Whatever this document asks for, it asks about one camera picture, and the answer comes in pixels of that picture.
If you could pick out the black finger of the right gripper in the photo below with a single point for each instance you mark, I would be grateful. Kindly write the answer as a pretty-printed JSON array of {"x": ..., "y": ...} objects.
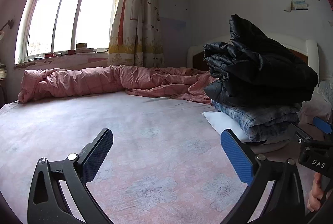
[{"x": 322, "y": 125}]

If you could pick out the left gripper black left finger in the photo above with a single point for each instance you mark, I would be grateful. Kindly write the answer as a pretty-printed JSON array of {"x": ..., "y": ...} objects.
[{"x": 47, "y": 203}]

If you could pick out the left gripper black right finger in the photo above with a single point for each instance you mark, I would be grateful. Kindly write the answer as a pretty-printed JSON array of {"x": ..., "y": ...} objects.
[{"x": 285, "y": 203}]

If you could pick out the black quilted down jacket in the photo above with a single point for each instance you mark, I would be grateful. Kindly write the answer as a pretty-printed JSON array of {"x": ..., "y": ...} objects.
[{"x": 254, "y": 71}]

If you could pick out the right hand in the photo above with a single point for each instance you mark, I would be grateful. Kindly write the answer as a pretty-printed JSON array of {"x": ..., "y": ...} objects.
[{"x": 316, "y": 194}]

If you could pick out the white pillow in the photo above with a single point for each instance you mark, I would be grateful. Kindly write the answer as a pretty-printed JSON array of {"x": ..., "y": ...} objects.
[{"x": 320, "y": 105}]

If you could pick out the blue plaid folded garment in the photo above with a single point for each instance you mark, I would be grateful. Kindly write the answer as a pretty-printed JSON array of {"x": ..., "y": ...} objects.
[{"x": 262, "y": 124}]

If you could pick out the wooden carved headboard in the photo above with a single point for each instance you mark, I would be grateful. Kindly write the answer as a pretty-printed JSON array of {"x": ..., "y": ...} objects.
[{"x": 308, "y": 48}]

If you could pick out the white folded garment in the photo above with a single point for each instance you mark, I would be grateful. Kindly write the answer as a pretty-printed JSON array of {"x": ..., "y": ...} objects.
[{"x": 220, "y": 122}]

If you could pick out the bed with pink sheet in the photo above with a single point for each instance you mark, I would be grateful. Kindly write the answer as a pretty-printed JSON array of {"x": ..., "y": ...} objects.
[{"x": 166, "y": 164}]

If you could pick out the pink quilt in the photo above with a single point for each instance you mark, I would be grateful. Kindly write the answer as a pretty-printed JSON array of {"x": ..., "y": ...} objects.
[{"x": 176, "y": 83}]

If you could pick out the books on window sill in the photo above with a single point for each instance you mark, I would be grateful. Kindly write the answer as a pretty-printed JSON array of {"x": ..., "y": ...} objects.
[{"x": 80, "y": 48}]

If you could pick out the tree pattern curtain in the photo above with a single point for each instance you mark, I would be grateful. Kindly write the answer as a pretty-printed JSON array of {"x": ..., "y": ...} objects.
[{"x": 136, "y": 38}]

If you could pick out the window with white frame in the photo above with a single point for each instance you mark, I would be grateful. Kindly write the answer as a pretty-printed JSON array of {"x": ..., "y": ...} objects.
[{"x": 52, "y": 27}]

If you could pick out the pink wall lamp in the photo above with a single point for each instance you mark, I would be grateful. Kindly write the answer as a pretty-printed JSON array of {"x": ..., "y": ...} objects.
[{"x": 9, "y": 24}]

